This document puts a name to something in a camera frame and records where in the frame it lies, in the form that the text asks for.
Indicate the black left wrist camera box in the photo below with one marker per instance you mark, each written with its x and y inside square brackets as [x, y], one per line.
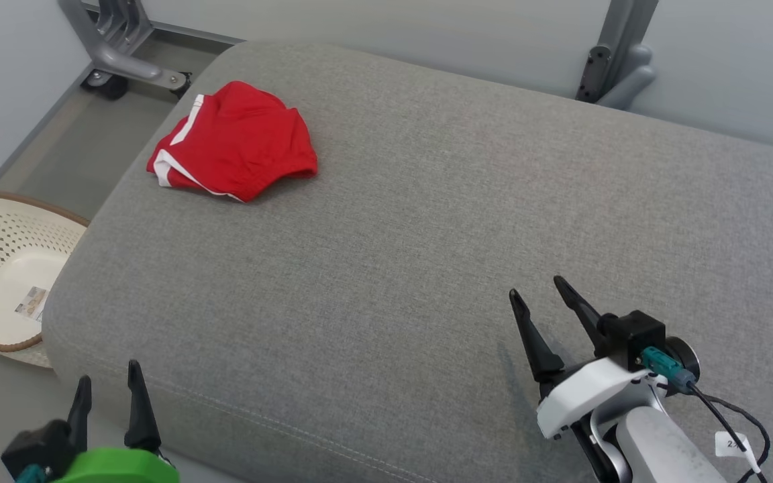
[37, 446]

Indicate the black caster wheel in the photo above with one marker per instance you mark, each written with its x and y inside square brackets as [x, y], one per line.
[110, 87]

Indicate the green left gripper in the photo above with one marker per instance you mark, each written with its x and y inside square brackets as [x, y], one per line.
[118, 466]

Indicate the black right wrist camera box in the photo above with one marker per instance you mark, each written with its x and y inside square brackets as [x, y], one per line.
[631, 339]

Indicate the grey metal partition post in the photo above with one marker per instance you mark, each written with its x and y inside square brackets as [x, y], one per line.
[618, 40]

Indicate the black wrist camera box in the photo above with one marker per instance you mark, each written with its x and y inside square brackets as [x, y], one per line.
[631, 339]
[37, 446]

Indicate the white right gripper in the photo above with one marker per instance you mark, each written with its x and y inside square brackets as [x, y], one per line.
[581, 392]

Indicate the grey metal frame leg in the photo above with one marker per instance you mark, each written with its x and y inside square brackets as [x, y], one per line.
[125, 64]

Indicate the red shorts with white trim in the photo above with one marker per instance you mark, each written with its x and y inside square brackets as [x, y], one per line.
[239, 141]

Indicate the grey fabric sofa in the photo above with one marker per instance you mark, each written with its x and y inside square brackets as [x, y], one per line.
[393, 235]

